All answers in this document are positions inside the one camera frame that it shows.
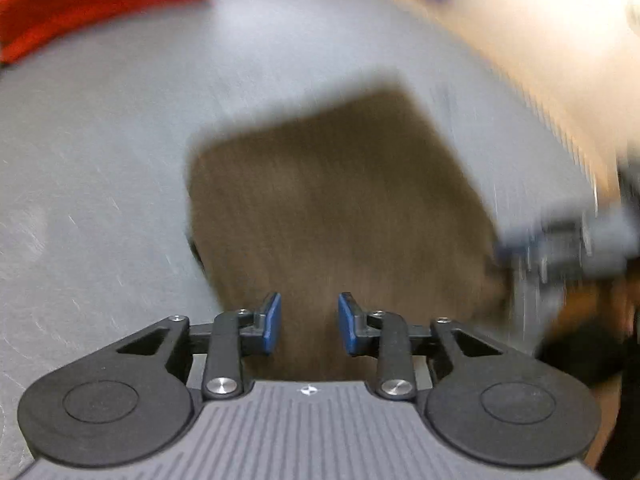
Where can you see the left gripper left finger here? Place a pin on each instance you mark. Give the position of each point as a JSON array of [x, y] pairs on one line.
[[228, 340]]

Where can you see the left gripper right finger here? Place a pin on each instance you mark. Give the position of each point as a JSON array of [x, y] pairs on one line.
[[387, 337]]

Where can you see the grey quilted mattress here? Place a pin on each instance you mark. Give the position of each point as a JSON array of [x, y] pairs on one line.
[[97, 127]]

